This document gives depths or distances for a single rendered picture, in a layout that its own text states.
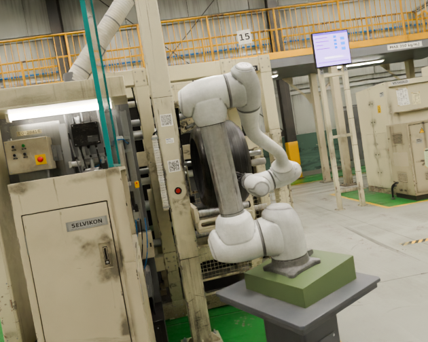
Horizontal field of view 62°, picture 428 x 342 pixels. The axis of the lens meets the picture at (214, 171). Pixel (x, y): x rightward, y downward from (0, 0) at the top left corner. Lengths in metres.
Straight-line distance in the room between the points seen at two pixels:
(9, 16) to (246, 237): 12.43
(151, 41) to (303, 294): 1.70
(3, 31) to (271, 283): 12.46
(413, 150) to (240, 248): 5.16
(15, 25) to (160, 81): 11.10
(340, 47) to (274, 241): 5.11
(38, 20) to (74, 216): 11.80
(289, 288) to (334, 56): 5.14
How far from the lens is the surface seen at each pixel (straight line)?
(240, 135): 2.18
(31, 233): 1.47
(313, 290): 1.44
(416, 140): 6.41
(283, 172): 1.74
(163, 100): 2.27
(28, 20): 13.13
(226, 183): 1.39
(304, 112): 12.42
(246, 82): 1.36
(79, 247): 1.45
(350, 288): 1.56
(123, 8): 2.73
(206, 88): 1.35
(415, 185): 6.42
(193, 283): 2.38
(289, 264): 1.51
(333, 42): 6.28
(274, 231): 1.45
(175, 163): 2.24
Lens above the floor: 1.26
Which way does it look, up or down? 3 degrees down
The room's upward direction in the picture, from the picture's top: 9 degrees counter-clockwise
